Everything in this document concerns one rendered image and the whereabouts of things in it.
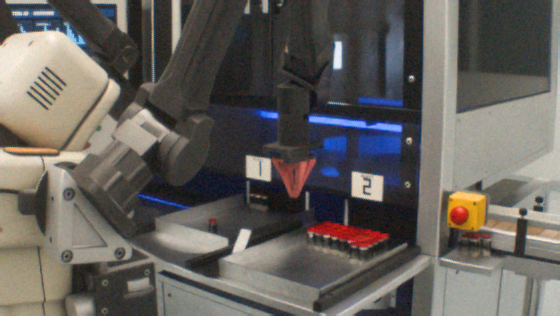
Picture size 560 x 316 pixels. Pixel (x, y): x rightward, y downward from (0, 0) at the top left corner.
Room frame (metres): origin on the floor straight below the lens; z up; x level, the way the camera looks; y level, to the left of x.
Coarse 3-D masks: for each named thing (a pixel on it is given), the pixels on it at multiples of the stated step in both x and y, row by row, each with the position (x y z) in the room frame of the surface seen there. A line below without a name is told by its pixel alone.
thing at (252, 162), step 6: (246, 156) 1.70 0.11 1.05; (252, 156) 1.69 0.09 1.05; (246, 162) 1.70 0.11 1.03; (252, 162) 1.69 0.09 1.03; (258, 162) 1.67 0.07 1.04; (264, 162) 1.66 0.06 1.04; (270, 162) 1.65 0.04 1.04; (246, 168) 1.70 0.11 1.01; (252, 168) 1.69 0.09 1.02; (258, 168) 1.67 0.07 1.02; (264, 168) 1.66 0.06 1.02; (270, 168) 1.65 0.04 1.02; (246, 174) 1.70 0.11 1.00; (252, 174) 1.69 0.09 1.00; (258, 174) 1.67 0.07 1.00; (264, 174) 1.66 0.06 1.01; (270, 174) 1.65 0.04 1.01; (270, 180) 1.65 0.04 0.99
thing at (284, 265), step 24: (288, 240) 1.43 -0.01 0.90; (240, 264) 1.30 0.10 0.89; (264, 264) 1.31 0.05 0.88; (288, 264) 1.31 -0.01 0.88; (312, 264) 1.31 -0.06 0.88; (336, 264) 1.31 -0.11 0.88; (264, 288) 1.17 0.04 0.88; (288, 288) 1.13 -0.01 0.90; (312, 288) 1.10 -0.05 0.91; (336, 288) 1.13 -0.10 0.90
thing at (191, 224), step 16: (192, 208) 1.65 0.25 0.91; (208, 208) 1.70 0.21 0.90; (224, 208) 1.75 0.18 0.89; (240, 208) 1.77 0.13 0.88; (160, 224) 1.54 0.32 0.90; (176, 224) 1.50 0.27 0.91; (192, 224) 1.61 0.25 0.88; (224, 224) 1.61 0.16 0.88; (240, 224) 1.61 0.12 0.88; (256, 224) 1.61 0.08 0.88; (272, 224) 1.52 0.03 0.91; (304, 224) 1.62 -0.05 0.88; (192, 240) 1.47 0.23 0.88; (208, 240) 1.43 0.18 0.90; (224, 240) 1.40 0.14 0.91
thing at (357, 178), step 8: (352, 176) 1.49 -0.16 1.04; (360, 176) 1.48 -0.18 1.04; (368, 176) 1.46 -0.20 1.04; (376, 176) 1.45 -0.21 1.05; (352, 184) 1.49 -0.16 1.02; (360, 184) 1.48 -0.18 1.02; (368, 184) 1.46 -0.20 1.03; (376, 184) 1.45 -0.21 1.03; (352, 192) 1.49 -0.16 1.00; (360, 192) 1.47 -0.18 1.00; (368, 192) 1.46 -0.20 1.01; (376, 192) 1.45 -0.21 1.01; (376, 200) 1.45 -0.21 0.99
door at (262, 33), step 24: (168, 0) 1.91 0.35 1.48; (192, 0) 1.84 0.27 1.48; (168, 24) 1.91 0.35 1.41; (240, 24) 1.73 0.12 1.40; (264, 24) 1.67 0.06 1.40; (168, 48) 1.91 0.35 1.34; (240, 48) 1.73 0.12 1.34; (264, 48) 1.67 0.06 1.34; (240, 72) 1.73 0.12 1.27; (264, 72) 1.67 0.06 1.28; (264, 96) 1.67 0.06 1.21
